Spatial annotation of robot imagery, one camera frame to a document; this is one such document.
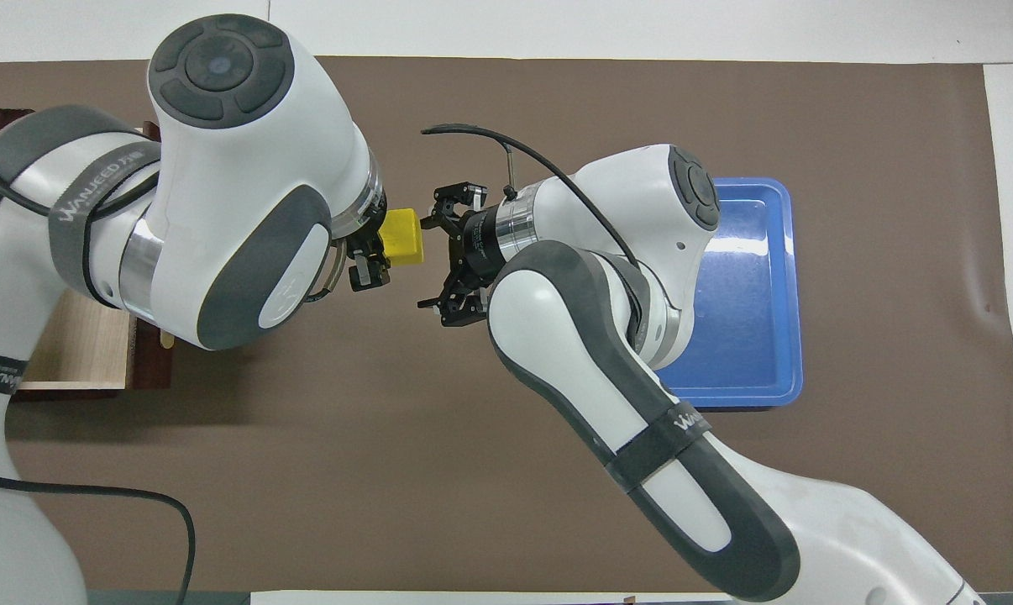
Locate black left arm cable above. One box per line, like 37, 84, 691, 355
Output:
0, 154, 198, 605

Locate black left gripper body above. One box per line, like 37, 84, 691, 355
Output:
349, 188, 390, 260

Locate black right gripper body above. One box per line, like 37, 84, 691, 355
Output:
451, 205, 509, 292

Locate blue plastic tray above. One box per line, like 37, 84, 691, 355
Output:
656, 176, 805, 410

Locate brown table mat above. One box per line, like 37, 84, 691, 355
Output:
0, 56, 1013, 593

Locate yellow cube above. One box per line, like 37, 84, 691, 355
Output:
378, 208, 426, 267

